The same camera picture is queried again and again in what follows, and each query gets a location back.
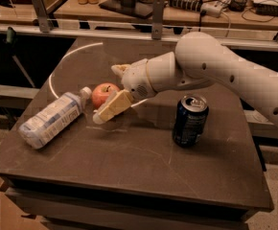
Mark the red apple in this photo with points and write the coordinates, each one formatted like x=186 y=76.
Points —
x=102 y=92

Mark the black monitor stand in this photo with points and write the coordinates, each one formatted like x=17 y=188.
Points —
x=128 y=7

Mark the grey metal bracket left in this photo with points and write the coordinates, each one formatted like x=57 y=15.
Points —
x=44 y=22

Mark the black power strip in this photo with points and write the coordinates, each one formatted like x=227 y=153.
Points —
x=186 y=5

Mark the grey metal bracket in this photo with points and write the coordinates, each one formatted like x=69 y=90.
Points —
x=157 y=19
x=44 y=22

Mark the blue labelled plastic bottle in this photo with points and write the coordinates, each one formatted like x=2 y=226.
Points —
x=39 y=130

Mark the blue soda can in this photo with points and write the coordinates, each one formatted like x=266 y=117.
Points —
x=191 y=115

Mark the green handled tool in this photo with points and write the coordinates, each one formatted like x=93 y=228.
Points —
x=10 y=42

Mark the white power adapter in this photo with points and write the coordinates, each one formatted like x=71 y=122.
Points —
x=213 y=10

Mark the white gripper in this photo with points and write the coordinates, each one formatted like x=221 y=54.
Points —
x=135 y=80

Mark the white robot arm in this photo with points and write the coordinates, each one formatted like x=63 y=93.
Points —
x=198 y=61

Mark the grey metal bracket middle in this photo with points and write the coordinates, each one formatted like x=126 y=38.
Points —
x=157 y=19

